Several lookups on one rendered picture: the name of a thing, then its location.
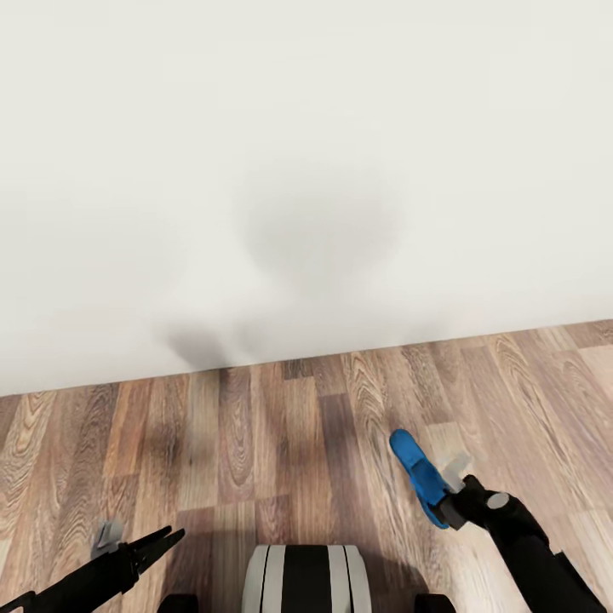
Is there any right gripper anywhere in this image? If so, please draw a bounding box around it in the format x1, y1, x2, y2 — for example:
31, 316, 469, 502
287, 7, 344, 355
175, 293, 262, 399
427, 474, 487, 530

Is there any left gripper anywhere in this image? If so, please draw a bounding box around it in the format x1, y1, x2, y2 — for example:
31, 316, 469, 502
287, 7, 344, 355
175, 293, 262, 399
62, 525, 185, 613

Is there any sandal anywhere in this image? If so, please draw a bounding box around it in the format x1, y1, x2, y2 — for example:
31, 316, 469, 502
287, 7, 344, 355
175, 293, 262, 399
389, 428, 450, 530

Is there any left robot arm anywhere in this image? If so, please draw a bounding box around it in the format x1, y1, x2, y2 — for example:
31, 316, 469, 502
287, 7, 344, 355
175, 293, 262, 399
0, 522, 185, 613

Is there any robot trunk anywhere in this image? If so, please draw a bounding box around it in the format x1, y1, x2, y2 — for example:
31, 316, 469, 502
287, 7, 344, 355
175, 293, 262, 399
241, 545, 371, 613

